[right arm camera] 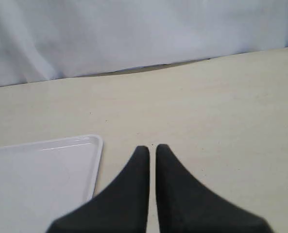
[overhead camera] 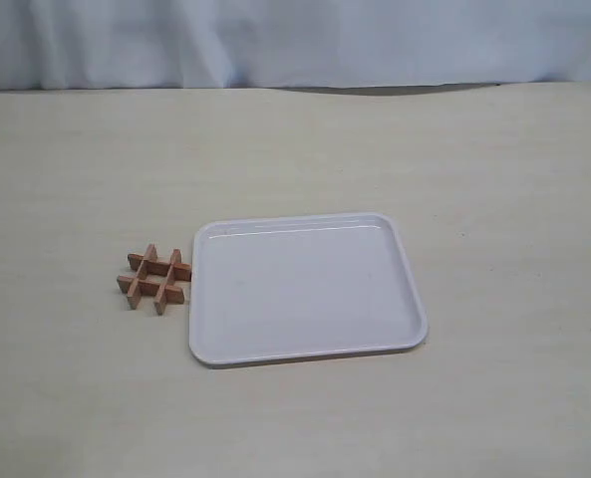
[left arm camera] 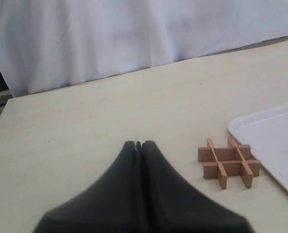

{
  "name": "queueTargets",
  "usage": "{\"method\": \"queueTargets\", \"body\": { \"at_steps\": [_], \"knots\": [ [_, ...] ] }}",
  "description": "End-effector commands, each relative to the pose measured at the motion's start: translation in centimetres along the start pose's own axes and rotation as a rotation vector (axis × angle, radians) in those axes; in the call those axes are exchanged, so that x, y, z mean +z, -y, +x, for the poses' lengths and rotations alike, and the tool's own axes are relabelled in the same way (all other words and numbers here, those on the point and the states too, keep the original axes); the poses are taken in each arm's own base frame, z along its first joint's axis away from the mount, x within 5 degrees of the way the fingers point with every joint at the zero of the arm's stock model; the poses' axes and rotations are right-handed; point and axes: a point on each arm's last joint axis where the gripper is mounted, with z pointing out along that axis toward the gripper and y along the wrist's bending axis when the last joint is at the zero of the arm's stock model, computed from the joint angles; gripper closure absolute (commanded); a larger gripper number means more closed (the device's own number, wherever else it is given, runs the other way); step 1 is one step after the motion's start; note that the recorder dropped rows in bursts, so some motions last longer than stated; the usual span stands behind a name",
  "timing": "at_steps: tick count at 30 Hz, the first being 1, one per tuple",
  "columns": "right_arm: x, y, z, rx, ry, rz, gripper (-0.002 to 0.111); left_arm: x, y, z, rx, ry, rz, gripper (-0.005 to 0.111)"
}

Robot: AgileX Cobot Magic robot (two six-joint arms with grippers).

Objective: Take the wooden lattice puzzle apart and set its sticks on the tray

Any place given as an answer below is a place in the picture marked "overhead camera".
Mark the white plastic tray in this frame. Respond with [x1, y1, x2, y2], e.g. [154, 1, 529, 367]
[188, 212, 429, 367]

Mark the white backdrop cloth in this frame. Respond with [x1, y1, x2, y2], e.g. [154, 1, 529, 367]
[0, 1, 591, 90]

